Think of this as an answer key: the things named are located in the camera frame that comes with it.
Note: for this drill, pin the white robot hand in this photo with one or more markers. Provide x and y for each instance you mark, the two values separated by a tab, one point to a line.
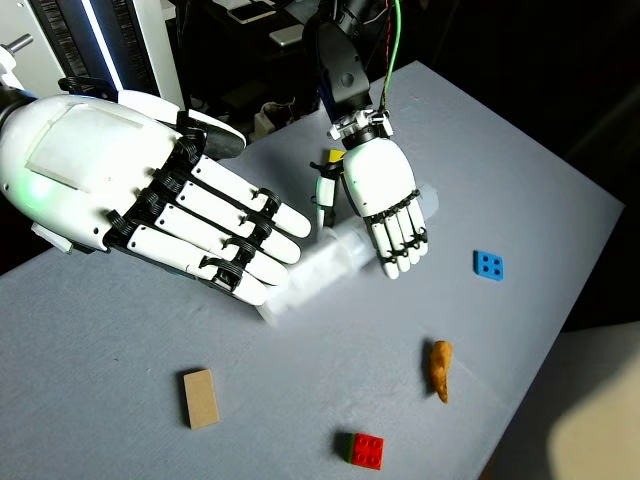
380	175
75	165

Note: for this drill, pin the translucent plastic tube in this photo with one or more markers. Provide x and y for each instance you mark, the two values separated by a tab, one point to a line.
330	260

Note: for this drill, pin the yellow rectangular block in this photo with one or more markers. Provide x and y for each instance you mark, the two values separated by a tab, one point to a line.
336	156

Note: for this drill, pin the white shoe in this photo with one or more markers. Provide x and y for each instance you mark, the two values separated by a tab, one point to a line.
270	117

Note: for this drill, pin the white column with blue light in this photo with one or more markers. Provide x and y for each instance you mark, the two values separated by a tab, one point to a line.
150	50

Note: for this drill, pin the blue square four-hole block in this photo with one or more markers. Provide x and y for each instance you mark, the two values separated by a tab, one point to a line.
489	265

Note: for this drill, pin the brown toy chicken wing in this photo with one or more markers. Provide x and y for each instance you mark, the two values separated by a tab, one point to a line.
441	370

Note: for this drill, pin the white book with picture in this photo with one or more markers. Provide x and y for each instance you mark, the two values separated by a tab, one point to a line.
247	12

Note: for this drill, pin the grey table cloth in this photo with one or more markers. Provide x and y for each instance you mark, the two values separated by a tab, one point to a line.
300	380

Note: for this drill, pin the tan wooden rectangular block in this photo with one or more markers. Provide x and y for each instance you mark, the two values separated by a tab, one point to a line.
201	400

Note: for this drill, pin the red and green toy brick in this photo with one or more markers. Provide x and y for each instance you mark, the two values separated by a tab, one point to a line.
367	450

